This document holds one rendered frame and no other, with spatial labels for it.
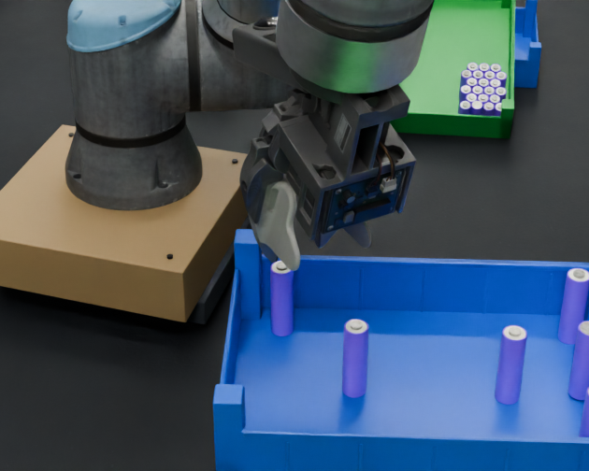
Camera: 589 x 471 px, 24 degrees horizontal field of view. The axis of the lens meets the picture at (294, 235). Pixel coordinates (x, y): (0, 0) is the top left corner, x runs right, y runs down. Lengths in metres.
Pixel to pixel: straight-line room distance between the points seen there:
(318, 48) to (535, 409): 0.36
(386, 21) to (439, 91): 1.53
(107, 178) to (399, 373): 0.86
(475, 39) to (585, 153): 0.30
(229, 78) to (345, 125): 0.94
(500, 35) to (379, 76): 1.59
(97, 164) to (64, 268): 0.15
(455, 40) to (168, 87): 0.75
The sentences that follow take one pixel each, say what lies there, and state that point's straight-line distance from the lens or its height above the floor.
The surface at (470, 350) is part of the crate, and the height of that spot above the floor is 0.48.
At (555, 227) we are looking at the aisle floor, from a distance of 2.07.
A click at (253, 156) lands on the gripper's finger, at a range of 0.92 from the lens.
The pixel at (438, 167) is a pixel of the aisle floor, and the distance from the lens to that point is 2.17.
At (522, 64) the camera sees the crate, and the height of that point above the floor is 0.05.
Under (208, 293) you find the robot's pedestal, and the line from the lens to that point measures 1.81.
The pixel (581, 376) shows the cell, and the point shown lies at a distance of 1.03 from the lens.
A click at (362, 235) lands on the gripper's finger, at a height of 0.62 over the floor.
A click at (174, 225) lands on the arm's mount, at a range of 1.81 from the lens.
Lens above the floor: 1.18
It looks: 36 degrees down
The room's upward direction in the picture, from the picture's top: straight up
